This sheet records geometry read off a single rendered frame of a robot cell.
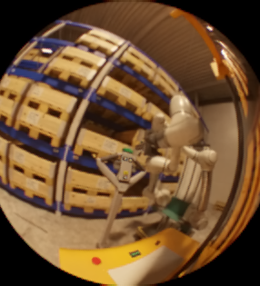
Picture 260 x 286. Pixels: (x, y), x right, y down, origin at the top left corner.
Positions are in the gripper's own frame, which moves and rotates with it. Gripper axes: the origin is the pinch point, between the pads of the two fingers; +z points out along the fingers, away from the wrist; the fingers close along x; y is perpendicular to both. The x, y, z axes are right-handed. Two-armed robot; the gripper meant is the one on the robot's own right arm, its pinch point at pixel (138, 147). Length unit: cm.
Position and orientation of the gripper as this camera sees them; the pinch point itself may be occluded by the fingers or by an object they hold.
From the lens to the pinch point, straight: 58.1
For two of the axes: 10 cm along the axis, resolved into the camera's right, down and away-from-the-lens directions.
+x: 1.4, -9.2, 3.6
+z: -5.6, 2.2, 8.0
